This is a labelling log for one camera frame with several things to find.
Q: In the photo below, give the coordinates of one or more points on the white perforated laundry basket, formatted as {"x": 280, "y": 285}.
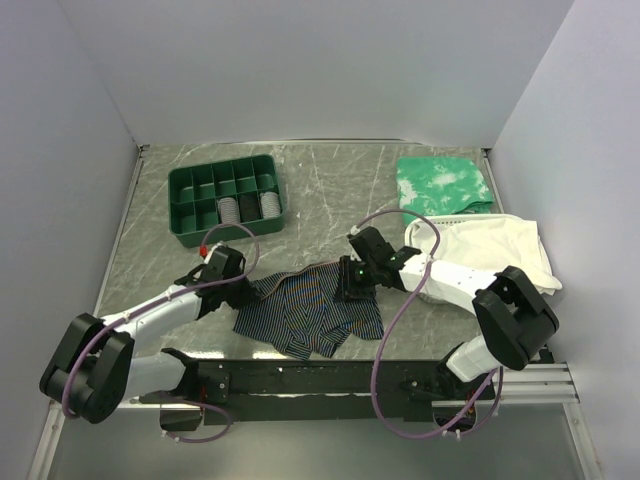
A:
{"x": 415, "y": 235}

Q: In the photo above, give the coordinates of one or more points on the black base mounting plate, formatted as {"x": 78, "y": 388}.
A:
{"x": 292, "y": 390}

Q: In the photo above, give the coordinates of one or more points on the white cloth in basket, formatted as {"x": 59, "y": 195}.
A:
{"x": 492, "y": 242}

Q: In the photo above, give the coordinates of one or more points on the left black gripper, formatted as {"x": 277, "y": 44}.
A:
{"x": 249, "y": 294}

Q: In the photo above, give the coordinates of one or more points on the green compartment organizer tray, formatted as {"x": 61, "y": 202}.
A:
{"x": 193, "y": 193}

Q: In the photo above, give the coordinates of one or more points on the green white tie-dye cloth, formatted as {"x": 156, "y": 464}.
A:
{"x": 440, "y": 186}

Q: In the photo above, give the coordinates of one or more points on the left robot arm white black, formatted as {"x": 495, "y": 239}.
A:
{"x": 94, "y": 368}

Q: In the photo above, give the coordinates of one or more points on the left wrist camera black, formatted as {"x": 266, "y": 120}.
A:
{"x": 222, "y": 263}

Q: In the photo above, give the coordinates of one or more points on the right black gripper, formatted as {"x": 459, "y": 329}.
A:
{"x": 348, "y": 288}

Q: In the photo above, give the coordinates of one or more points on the navy striped underwear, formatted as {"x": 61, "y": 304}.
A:
{"x": 298, "y": 315}

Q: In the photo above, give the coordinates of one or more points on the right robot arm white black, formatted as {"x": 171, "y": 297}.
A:
{"x": 514, "y": 319}

